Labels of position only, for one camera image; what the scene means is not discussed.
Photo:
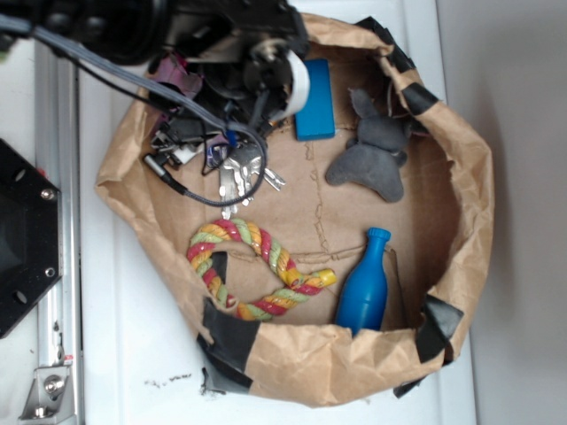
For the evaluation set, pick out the black gripper with wiring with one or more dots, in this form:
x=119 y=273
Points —
x=249 y=49

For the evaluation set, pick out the silver key bunch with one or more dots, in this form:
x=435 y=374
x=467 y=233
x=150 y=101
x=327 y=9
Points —
x=236 y=177

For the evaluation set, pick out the blue rectangular block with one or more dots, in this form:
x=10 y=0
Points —
x=315 y=121

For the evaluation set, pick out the grey plush toy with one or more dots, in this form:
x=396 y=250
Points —
x=374 y=157

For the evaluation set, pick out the brown paper bag tray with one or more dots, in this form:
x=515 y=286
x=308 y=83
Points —
x=303 y=356

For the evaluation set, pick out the blue plastic bottle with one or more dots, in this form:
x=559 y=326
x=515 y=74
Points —
x=364 y=294

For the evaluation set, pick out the multicolour twisted rope toy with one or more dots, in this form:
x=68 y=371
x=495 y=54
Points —
x=249 y=273

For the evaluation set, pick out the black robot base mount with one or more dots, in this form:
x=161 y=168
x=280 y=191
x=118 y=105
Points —
x=30 y=254

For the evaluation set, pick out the aluminium extrusion rail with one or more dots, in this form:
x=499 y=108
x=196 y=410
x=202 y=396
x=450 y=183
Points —
x=56 y=395

